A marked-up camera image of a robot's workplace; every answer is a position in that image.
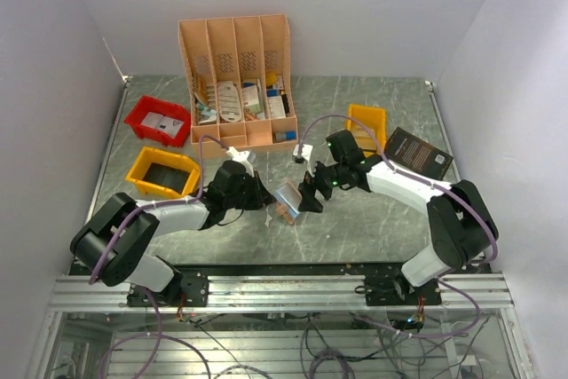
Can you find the cards in red bin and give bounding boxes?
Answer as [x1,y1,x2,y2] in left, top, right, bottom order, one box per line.
[141,112,184,138]

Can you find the yellow bin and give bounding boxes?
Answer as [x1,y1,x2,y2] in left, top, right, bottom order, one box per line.
[346,104,387,157]
[125,146,201,199]

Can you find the card in yellow bin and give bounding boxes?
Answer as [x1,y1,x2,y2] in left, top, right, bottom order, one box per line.
[351,124,376,150]

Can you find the white box in organizer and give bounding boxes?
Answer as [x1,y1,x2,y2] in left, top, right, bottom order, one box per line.
[241,83,264,115]

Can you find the red plastic bin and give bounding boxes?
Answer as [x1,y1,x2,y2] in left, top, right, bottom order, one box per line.
[124,96,192,147]

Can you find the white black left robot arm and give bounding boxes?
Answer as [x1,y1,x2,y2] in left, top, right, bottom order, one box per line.
[70,160,276,305]

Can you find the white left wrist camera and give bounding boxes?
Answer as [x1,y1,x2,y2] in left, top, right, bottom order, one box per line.
[226,146,256,176]

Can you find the yellow bin right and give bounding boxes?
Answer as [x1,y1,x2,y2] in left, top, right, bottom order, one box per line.
[346,104,387,157]

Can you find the blue grey cylinder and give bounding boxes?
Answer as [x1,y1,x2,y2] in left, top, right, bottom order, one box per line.
[273,131,296,143]

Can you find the black book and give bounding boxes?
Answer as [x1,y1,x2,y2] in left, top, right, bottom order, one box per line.
[384,127,454,180]

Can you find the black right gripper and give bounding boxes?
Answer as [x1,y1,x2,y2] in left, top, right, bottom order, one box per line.
[298,154,347,212]

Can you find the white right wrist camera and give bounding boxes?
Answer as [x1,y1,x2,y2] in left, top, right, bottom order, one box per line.
[293,144,315,176]

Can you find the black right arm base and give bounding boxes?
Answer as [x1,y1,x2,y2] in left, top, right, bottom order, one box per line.
[354,274,442,307]

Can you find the yellow bin left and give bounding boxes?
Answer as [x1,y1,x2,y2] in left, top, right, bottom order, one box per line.
[125,146,201,199]

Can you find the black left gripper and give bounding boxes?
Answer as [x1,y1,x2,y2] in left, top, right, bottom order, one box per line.
[225,170,275,209]

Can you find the peach plastic desk organizer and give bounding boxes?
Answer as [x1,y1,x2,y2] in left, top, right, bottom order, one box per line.
[178,14,298,158]

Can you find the white oval perforated board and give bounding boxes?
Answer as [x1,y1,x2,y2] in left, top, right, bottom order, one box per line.
[217,81,242,123]

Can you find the pink leather card holder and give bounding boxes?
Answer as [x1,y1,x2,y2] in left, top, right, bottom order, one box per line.
[273,178,302,225]

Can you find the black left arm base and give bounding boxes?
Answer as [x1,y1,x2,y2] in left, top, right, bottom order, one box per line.
[127,271,209,307]

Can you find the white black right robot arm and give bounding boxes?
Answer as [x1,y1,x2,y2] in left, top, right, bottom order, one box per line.
[293,130,498,304]

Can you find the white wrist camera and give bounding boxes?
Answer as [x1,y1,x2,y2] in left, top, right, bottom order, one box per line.
[293,144,315,176]
[226,146,256,176]

